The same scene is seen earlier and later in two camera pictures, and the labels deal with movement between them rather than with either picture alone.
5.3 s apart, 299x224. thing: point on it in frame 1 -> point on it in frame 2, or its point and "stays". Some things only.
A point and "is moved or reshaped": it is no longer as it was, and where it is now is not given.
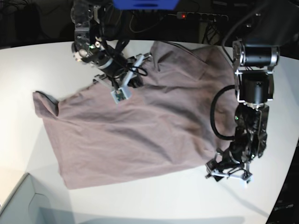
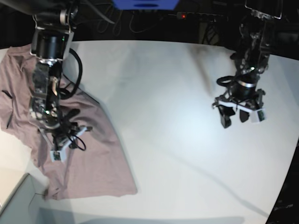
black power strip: x=201 y=17 stays
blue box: x=145 y=4 stays
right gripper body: x=232 y=161 -> x=244 y=95
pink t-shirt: x=191 y=129 is moved or reshaped
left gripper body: x=123 y=71 -> x=63 y=132
